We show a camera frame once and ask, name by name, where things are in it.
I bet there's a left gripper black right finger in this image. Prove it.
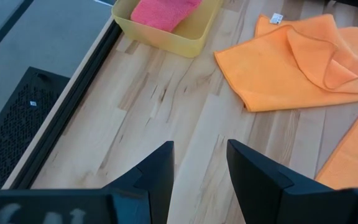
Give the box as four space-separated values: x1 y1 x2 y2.
227 139 358 224

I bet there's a pink microfiber towel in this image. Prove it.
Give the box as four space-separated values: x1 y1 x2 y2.
131 0 203 32

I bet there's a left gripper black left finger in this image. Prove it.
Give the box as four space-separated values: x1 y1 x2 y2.
0 141 175 224

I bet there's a black perforated panel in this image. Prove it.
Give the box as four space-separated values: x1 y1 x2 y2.
0 66 71 190

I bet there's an orange microfiber towel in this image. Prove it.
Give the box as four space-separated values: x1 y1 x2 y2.
314 99 358 190
213 12 358 113

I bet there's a black aluminium frame rail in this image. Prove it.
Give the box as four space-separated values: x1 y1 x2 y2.
9 20 124 190

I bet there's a yellow plastic bin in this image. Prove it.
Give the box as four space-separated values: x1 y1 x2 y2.
111 0 223 58

